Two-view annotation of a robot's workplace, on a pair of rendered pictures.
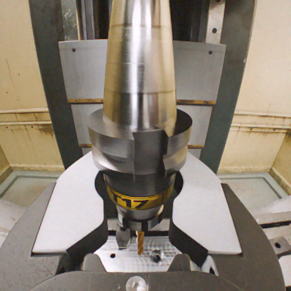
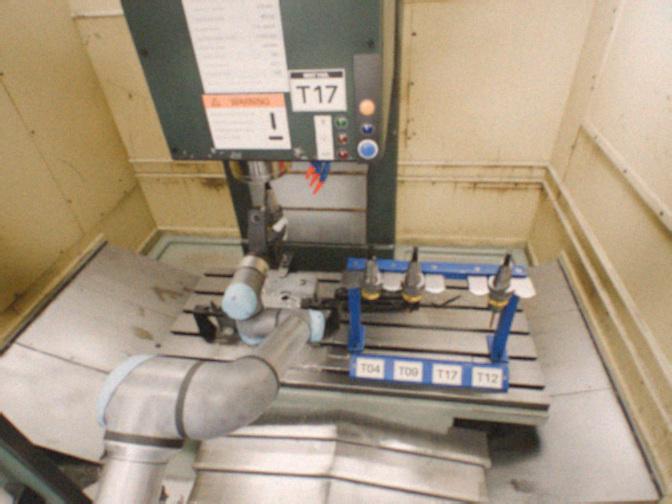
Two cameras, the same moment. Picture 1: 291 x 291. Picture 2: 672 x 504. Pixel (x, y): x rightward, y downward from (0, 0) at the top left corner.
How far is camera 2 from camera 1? 1.10 m
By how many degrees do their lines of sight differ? 13
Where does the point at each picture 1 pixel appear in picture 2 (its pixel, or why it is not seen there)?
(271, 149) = (518, 212)
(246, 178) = (480, 254)
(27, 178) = (183, 244)
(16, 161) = (167, 223)
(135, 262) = (288, 284)
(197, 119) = (354, 186)
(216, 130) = (380, 194)
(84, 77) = not seen: hidden behind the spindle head
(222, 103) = (379, 169)
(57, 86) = not seen: hidden behind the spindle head
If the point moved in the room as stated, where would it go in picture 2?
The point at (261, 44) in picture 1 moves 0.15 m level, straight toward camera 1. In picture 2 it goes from (471, 74) to (451, 84)
